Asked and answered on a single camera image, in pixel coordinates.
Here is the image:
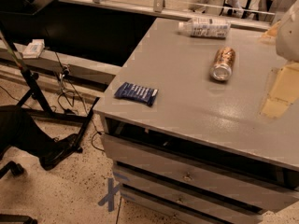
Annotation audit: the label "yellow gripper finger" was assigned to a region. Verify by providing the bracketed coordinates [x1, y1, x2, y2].
[262, 21, 280, 37]
[261, 62, 299, 119]

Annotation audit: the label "orange soda can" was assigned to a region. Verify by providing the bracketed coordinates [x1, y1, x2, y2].
[210, 47, 235, 81]

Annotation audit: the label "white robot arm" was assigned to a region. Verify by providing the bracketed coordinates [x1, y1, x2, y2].
[261, 0, 299, 119]

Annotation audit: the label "clear plastic water bottle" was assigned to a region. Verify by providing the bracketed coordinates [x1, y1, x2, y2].
[178, 18, 231, 38]

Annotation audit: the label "grey top drawer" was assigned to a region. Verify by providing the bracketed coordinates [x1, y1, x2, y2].
[101, 134, 299, 212]

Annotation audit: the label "grey drawer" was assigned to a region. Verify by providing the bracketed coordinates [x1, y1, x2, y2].
[101, 134, 299, 212]
[121, 187, 221, 224]
[113, 163, 263, 224]

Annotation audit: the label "grey middle drawer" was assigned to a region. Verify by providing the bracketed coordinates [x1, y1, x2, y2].
[113, 163, 263, 224]

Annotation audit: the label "blue snack packet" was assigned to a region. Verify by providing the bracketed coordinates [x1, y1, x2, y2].
[114, 82, 158, 106]

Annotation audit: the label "grey bottom drawer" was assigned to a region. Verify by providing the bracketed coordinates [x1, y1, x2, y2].
[121, 187, 221, 224]

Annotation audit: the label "blue tape cross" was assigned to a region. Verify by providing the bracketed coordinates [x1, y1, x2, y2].
[97, 177, 121, 213]

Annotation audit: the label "black leather shoe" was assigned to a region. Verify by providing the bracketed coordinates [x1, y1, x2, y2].
[39, 133, 77, 171]

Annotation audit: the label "white box on ledge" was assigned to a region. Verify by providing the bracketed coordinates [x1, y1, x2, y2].
[22, 39, 45, 59]

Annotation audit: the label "black metal stand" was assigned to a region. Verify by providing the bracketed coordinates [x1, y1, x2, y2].
[0, 0, 101, 154]

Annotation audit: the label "black trouser leg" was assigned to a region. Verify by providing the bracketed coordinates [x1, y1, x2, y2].
[0, 105, 56, 157]

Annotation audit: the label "black office chair base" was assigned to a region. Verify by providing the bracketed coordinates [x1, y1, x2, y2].
[0, 161, 37, 224]

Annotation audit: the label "black floor cables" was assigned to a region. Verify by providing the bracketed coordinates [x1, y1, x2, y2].
[53, 51, 106, 152]

